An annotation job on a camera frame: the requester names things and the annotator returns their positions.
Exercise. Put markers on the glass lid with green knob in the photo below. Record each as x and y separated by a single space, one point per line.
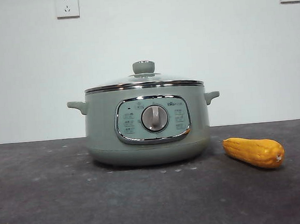
142 67

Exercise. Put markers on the pale green electric cooking pot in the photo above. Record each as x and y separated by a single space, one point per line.
102 131

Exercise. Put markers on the yellow corn cob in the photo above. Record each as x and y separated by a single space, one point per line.
252 152

